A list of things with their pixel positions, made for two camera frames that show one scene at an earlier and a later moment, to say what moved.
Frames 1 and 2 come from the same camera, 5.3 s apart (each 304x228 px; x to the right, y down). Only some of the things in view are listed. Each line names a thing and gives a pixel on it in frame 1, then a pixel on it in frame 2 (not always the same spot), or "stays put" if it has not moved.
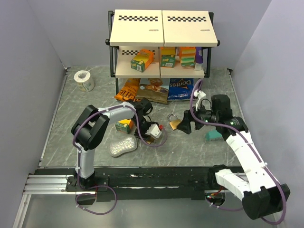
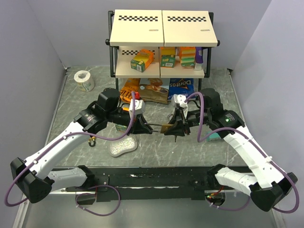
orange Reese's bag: [129, 90] stays put
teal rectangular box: [213, 135] stays put
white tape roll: [84, 81] stays put
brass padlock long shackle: [150, 141] to [164, 127]
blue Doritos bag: [180, 88] stays put
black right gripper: [185, 126] to [179, 123]
